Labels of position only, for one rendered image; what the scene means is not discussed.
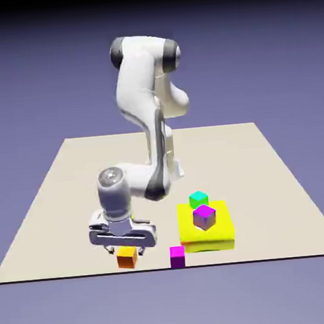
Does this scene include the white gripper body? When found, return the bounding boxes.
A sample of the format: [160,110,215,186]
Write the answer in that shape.
[87,216,160,254]

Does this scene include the small magenta cube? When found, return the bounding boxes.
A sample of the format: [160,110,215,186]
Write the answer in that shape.
[191,203,219,232]
[169,245,187,269]

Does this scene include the small orange cube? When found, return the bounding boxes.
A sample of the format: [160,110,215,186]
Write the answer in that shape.
[116,245,139,271]

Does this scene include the small cyan cube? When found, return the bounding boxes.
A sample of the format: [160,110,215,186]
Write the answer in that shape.
[188,189,210,210]

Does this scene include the large yellow box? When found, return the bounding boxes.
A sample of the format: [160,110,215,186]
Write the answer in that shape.
[176,198,237,255]

